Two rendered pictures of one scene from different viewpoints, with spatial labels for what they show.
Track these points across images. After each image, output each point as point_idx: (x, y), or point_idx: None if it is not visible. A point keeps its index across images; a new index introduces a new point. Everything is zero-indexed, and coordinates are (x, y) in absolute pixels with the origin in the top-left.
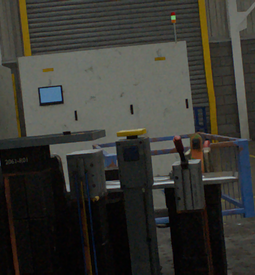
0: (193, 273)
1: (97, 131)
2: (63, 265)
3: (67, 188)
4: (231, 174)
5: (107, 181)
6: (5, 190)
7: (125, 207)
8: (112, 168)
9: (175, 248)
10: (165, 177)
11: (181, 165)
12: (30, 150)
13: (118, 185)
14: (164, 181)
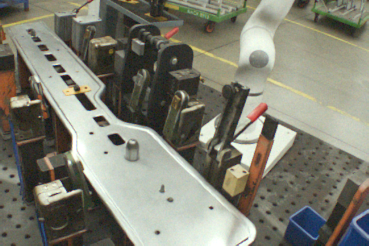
0: None
1: None
2: None
3: (58, 61)
4: (26, 24)
5: (28, 55)
6: (62, 89)
7: (116, 31)
8: (4, 51)
9: None
10: (24, 38)
11: (78, 12)
12: None
13: (51, 45)
14: (51, 32)
